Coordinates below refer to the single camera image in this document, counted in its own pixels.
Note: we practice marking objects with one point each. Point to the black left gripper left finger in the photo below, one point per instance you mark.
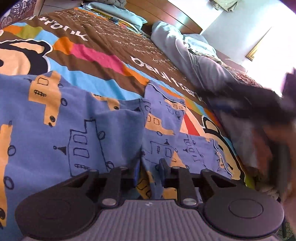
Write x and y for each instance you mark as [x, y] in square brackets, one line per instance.
[119, 181]

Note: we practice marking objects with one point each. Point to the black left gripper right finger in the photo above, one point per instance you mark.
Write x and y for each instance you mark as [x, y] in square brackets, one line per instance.
[178, 184]

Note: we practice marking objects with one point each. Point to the blue patterned children pants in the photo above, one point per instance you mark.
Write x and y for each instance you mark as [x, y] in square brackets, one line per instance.
[52, 131]

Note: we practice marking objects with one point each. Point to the person's right hand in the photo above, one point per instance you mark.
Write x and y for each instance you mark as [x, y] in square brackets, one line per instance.
[281, 165]

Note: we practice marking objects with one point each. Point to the grey crumpled blanket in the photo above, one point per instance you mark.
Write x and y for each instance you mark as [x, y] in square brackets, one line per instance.
[205, 73]

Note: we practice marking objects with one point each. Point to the colourful cartoon monkey bedspread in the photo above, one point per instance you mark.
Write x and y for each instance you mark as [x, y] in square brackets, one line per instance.
[109, 59]

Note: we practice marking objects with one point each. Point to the brown wooden headboard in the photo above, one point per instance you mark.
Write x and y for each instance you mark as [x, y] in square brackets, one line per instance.
[165, 11]

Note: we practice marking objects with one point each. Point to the light blue pillow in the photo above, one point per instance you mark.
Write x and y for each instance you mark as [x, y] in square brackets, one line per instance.
[124, 14]

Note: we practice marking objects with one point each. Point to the blue bicycle print curtain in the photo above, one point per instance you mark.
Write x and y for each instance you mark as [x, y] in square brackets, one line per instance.
[19, 11]

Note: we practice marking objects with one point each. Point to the gold picture frame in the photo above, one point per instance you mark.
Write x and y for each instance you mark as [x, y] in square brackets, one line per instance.
[251, 54]

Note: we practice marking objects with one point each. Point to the beige cloth on wall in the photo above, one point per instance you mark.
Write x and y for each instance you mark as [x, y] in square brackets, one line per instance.
[226, 5]

